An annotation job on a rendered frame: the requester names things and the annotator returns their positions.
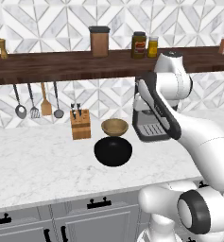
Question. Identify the wooden pepper mill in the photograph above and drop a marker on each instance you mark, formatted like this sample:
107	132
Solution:
2	48

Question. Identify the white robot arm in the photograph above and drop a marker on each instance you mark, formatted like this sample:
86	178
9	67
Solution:
208	151

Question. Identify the dark grey coffee machine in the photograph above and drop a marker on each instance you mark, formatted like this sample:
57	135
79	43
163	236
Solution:
148	128

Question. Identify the grey cabinet door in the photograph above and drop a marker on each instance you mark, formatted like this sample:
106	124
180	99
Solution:
100	227
19	236

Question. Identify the black bowl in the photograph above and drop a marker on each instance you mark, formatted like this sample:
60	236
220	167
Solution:
113	152

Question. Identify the yellow jar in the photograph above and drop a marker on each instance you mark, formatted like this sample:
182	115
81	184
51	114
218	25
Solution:
152	47

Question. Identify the dark jar with red label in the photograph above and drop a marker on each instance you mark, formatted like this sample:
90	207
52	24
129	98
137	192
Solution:
139	45

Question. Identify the brown canister with black lid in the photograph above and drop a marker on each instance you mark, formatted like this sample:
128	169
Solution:
99	42

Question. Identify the hanging metal spoon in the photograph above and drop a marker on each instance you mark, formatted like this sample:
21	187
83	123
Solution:
20	108

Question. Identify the dark wooden wall shelf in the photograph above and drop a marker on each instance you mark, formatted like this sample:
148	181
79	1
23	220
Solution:
69	64

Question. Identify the small wooden bowl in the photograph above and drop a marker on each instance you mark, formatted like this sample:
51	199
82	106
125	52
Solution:
114	126

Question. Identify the hanging metal ladle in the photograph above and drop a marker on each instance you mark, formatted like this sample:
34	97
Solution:
57	111

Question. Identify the hanging metal slotted turner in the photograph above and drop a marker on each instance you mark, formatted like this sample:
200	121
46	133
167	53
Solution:
34	110

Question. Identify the wooden knife block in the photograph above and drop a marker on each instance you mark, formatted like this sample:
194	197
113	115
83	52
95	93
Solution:
81	126

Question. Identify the grey drawer front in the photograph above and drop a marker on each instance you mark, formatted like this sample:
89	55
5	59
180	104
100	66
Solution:
22	217
116	206

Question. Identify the hanging wooden spatula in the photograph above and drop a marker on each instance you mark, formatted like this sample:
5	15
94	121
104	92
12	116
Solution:
46	105

